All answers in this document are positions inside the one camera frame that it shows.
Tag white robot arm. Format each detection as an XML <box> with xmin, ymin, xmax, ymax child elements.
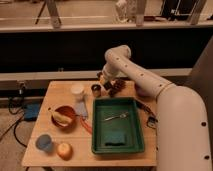
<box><xmin>101</xmin><ymin>45</ymin><xmax>213</xmax><ymax>171</ymax></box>

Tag white plastic cup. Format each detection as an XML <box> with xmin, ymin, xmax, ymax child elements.
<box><xmin>71</xmin><ymin>84</ymin><xmax>84</xmax><ymax>101</ymax></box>

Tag silver metal fork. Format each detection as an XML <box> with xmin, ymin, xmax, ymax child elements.
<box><xmin>103</xmin><ymin>113</ymin><xmax>129</xmax><ymax>122</ymax></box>

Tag blue plastic cup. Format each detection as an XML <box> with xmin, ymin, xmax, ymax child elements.
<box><xmin>35</xmin><ymin>134</ymin><xmax>53</xmax><ymax>152</ymax></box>

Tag dark grape bunch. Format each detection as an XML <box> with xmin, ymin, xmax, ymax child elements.
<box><xmin>109</xmin><ymin>79</ymin><xmax>126</xmax><ymax>97</ymax></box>

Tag orange bowl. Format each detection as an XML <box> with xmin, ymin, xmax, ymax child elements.
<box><xmin>51</xmin><ymin>106</ymin><xmax>76</xmax><ymax>129</ymax></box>

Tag green plastic tray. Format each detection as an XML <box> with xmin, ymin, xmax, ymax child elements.
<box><xmin>91</xmin><ymin>97</ymin><xmax>145</xmax><ymax>155</ymax></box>

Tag green sponge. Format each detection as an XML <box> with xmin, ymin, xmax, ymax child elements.
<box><xmin>104</xmin><ymin>131</ymin><xmax>126</xmax><ymax>146</ymax></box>

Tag yellow banana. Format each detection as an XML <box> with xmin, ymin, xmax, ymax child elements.
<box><xmin>50</xmin><ymin>110</ymin><xmax>72</xmax><ymax>124</ymax></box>

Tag red yellow apple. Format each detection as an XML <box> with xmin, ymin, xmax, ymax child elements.
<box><xmin>56</xmin><ymin>142</ymin><xmax>73</xmax><ymax>160</ymax></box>

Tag blue box on floor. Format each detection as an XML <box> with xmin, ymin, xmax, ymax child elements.
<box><xmin>24</xmin><ymin>103</ymin><xmax>41</xmax><ymax>121</ymax></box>

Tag red handled utensil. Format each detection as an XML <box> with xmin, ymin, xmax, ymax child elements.
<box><xmin>79</xmin><ymin>116</ymin><xmax>92</xmax><ymax>134</ymax></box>

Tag black handled tool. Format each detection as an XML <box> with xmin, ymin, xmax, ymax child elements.
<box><xmin>136</xmin><ymin>101</ymin><xmax>157</xmax><ymax>129</ymax></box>

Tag black floor cables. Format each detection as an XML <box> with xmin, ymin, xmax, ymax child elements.
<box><xmin>0</xmin><ymin>96</ymin><xmax>28</xmax><ymax>148</ymax></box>

